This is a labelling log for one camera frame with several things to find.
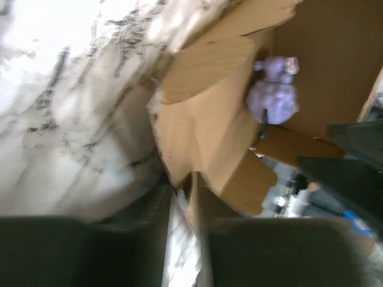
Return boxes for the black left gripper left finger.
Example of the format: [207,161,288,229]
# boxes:
[1,183,173,286]

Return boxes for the brown cardboard express box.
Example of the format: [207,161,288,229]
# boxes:
[146,0,383,287]

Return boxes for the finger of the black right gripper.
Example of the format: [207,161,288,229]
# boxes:
[327,120,382,161]
[296,157,382,236]

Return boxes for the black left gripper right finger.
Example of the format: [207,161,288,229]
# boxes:
[194,173,375,286]

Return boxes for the purple sheep toy figure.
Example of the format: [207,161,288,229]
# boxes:
[245,56,300,139]

